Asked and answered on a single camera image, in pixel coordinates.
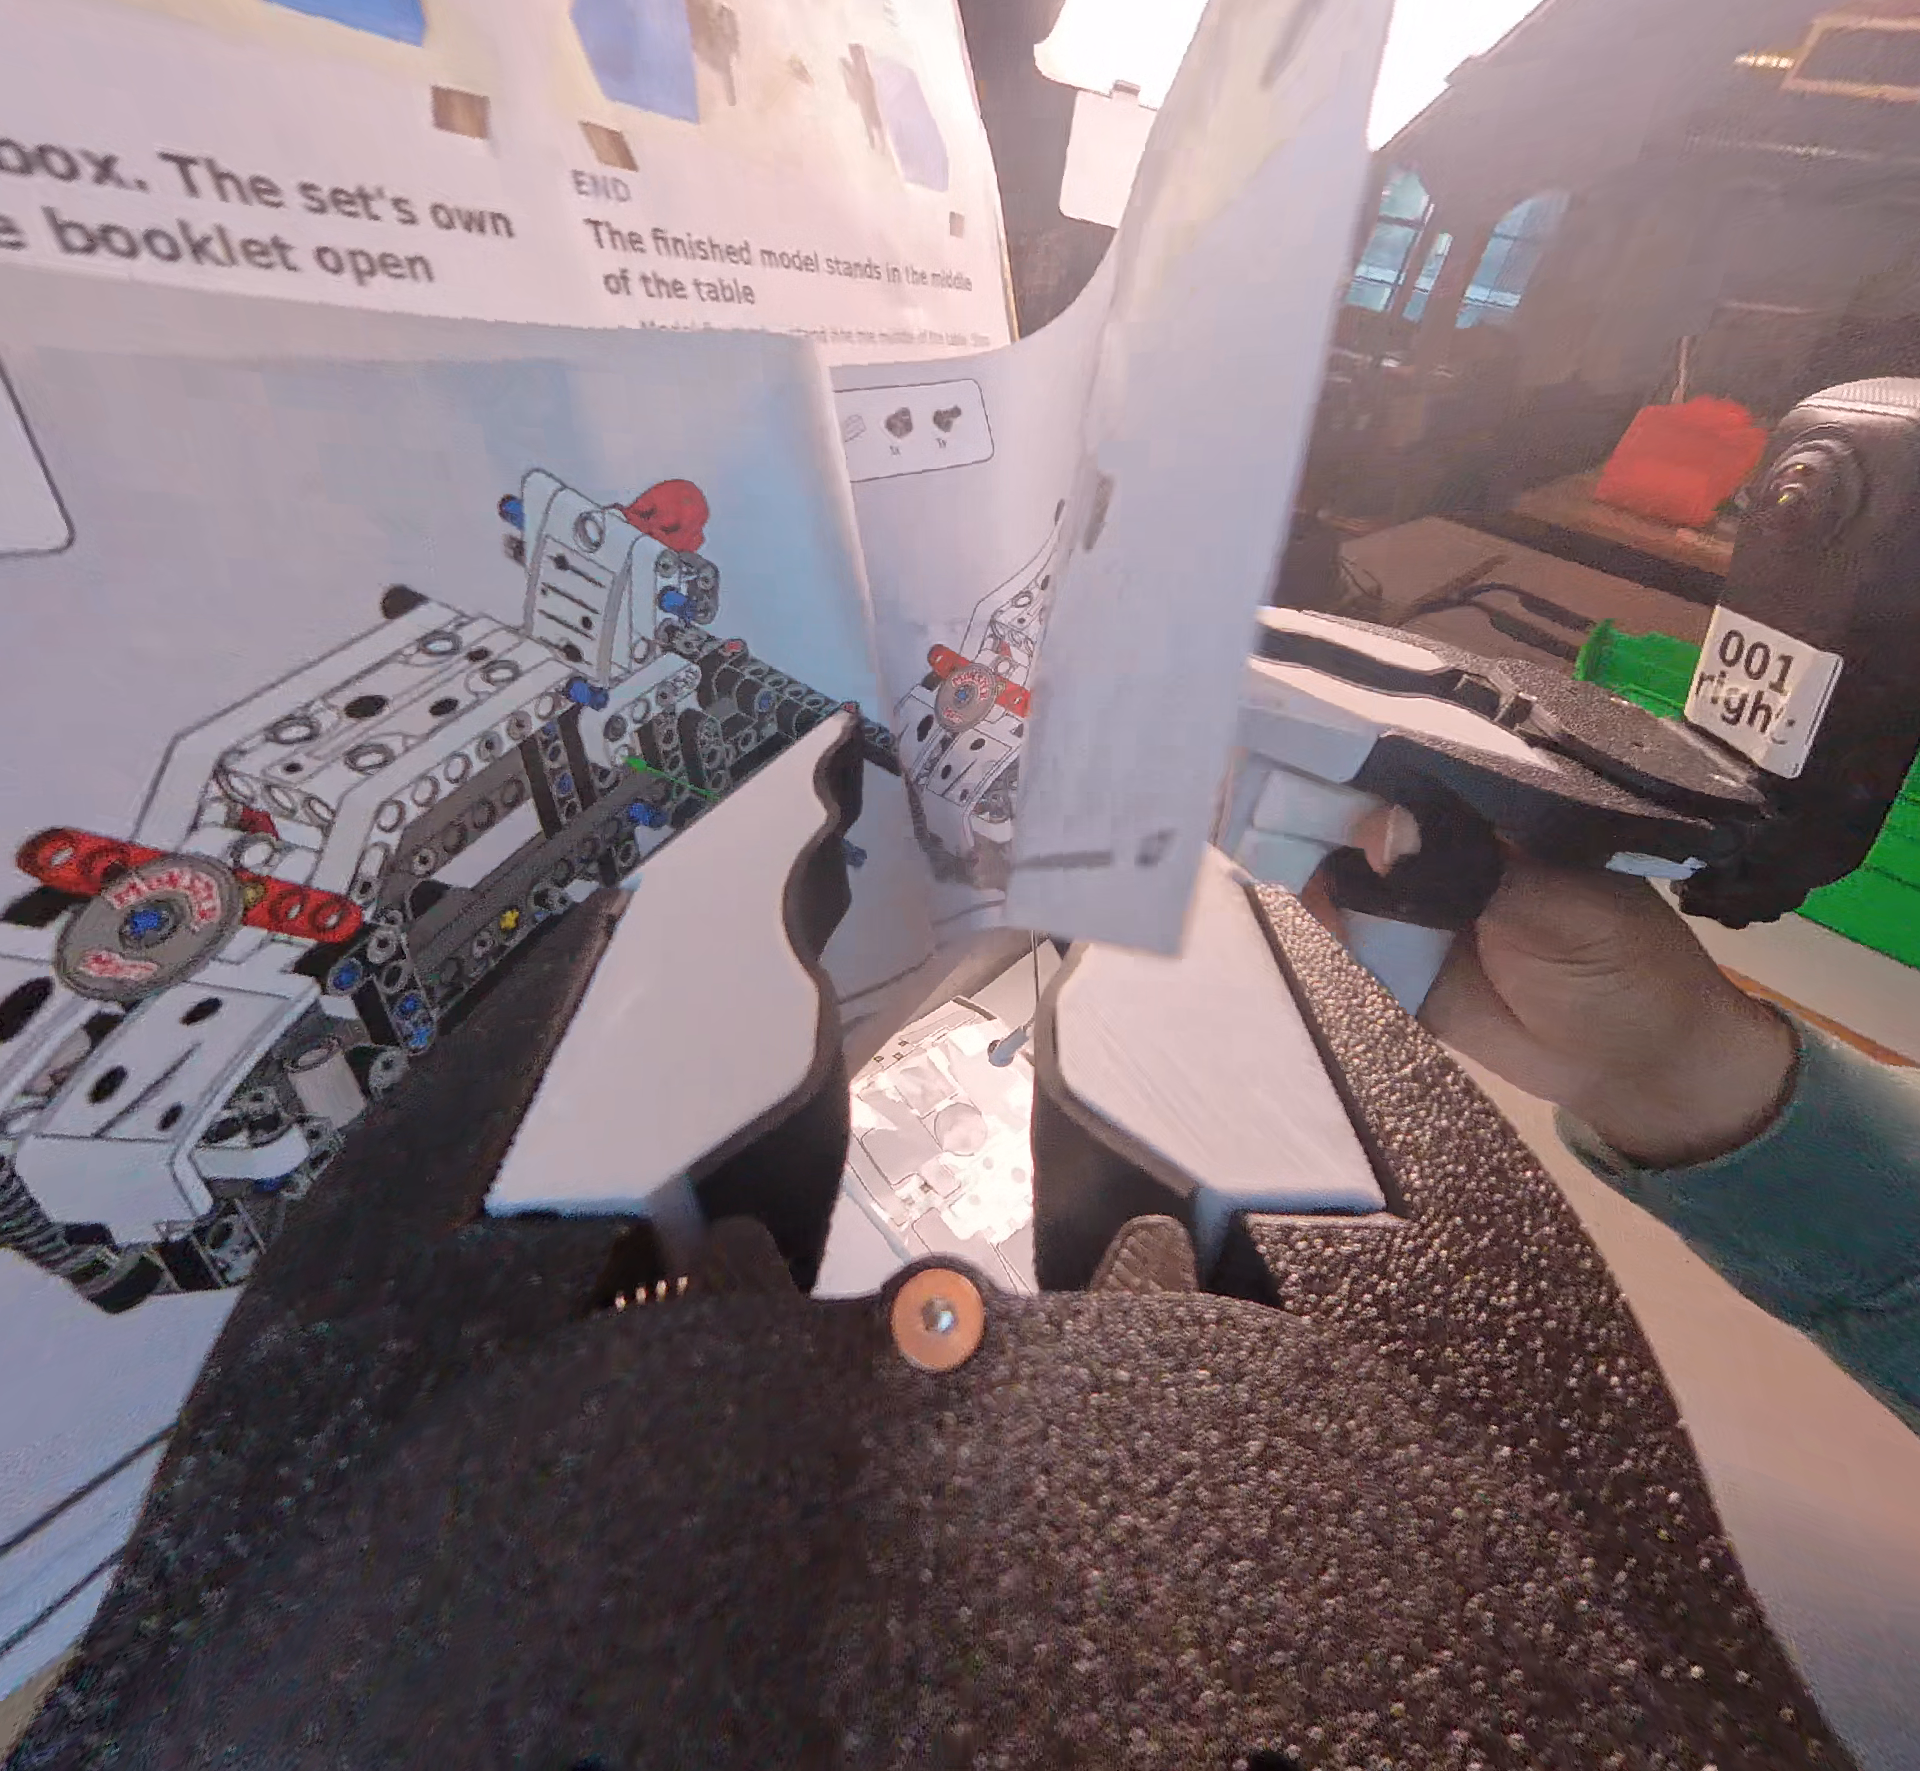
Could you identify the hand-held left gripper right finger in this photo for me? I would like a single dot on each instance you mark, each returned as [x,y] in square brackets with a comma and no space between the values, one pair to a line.
[1214,1097]

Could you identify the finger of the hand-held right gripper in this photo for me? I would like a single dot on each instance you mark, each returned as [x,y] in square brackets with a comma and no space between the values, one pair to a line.
[1396,675]
[1299,810]

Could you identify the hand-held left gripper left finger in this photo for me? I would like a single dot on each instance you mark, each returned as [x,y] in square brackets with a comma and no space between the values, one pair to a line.
[676,1037]

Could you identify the building instruction booklet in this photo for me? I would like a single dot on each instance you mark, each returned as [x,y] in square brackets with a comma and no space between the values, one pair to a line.
[450,527]

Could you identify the person's right forearm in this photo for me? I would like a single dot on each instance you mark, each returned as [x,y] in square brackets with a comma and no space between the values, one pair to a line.
[1801,1201]

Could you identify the grey desk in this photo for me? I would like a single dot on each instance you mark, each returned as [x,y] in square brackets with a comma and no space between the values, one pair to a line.
[1801,1575]

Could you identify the printed task sheet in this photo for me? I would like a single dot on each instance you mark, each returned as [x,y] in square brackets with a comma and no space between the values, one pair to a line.
[301,197]

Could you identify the person's right hand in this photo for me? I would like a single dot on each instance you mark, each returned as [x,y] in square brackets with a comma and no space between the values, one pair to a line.
[1621,1021]

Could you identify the green plastic object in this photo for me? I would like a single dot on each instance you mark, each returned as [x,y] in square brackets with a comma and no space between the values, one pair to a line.
[1860,871]

